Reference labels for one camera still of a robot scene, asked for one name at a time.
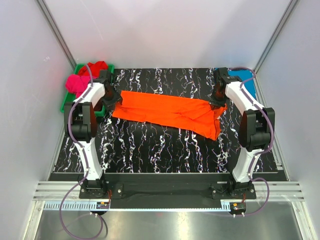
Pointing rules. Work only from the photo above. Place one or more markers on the left connector box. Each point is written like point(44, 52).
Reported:
point(102, 205)

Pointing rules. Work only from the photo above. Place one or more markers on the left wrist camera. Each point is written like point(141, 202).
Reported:
point(105, 76)

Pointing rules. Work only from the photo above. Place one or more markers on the aluminium frame rail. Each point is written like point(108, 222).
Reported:
point(278, 190)

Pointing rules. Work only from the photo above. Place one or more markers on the red t shirt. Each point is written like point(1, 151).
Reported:
point(95, 69)

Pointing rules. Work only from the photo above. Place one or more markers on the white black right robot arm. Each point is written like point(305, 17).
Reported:
point(255, 135)

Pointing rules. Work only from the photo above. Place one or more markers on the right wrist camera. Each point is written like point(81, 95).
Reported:
point(223, 75)

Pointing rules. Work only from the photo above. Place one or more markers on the right connector box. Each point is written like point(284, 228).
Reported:
point(238, 206)

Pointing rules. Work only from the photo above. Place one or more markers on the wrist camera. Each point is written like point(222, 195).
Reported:
point(105, 76)
point(223, 75)

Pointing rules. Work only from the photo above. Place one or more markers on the connector box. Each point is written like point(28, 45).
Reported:
point(102, 205)
point(238, 206)

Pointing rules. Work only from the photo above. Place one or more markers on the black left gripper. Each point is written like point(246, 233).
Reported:
point(116, 98)

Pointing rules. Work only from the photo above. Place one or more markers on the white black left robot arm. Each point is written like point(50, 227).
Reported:
point(80, 124)

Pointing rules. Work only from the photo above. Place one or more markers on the pink t shirt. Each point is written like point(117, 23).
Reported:
point(76, 84)

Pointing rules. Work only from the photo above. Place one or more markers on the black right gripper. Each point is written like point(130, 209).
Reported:
point(213, 102)

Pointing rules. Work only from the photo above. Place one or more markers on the orange t shirt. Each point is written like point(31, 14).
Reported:
point(184, 113)

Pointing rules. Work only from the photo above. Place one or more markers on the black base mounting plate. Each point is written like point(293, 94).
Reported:
point(167, 195)

